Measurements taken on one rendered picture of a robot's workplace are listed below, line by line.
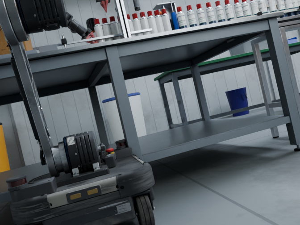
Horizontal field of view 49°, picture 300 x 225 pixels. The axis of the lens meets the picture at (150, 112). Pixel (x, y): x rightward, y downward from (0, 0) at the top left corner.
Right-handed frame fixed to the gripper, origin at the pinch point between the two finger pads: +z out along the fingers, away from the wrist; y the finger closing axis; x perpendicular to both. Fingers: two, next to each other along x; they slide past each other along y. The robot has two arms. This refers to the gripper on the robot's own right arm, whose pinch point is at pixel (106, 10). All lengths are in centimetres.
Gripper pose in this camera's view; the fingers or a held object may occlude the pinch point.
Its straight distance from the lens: 246.2
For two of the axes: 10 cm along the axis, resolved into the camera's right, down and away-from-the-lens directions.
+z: 2.2, 9.7, 0.4
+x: 3.0, -0.3, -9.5
